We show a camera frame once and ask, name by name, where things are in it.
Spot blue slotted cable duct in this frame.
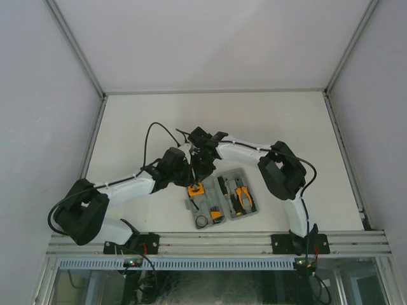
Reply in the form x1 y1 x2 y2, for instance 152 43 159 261
59 257 295 271

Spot hex key set orange holder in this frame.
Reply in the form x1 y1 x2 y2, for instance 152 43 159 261
210 206 224 224

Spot orange black handled pliers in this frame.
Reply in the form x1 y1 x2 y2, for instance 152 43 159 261
235 179 257 215

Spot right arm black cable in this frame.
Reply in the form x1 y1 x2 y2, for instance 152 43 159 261
175 128 318 255

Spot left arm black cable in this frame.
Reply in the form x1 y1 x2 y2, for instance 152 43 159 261
47 122 182 236

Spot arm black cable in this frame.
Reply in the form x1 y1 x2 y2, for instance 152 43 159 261
175 128 318 255
47 122 182 236

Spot black electrical tape roll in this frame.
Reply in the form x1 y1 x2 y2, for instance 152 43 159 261
195 215 209 229

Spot orange tape measure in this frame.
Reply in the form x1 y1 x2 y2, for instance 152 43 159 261
187 182 205 210

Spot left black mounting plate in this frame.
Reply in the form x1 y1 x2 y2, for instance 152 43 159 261
103 233 160 255

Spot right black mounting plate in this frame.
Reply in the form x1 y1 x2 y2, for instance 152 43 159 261
271 233 331 255

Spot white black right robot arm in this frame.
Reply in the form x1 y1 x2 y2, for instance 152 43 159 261
188 127 318 254

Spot black mounting plate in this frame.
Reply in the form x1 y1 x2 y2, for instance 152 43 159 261
103 233 160 255
271 233 331 255

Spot flathead screwdriver black yellow handle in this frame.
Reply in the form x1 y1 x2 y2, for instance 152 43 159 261
226 181 242 217

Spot grey plastic tool case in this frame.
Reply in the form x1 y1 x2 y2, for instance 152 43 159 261
186 168 259 230

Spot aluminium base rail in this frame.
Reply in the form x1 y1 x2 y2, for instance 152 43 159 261
46 231 391 257

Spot phillips screwdriver black yellow handle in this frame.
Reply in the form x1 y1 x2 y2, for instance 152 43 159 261
217 176 228 197

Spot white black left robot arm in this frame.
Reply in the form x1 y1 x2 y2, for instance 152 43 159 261
48 144 191 254

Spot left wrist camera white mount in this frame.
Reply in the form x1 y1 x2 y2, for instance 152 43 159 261
178 143 191 156

